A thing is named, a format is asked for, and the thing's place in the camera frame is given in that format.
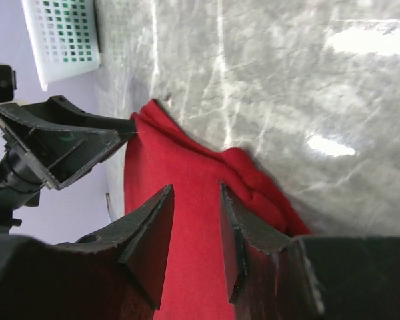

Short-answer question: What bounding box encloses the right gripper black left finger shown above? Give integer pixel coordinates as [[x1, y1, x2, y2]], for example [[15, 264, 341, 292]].
[[0, 185, 174, 319]]

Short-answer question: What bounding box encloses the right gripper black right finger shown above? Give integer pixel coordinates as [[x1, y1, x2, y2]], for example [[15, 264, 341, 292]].
[[219, 185, 400, 319]]

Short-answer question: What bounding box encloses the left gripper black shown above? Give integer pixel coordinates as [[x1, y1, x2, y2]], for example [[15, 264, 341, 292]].
[[0, 63, 137, 233]]

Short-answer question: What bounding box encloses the red t-shirt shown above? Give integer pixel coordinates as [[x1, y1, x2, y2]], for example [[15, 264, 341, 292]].
[[123, 99, 309, 319]]

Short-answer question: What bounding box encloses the white plastic laundry basket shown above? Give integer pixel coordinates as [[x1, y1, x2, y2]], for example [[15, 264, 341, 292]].
[[21, 0, 101, 91]]

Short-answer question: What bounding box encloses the green t-shirt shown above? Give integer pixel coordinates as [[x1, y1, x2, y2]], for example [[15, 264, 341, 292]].
[[37, 0, 93, 63]]

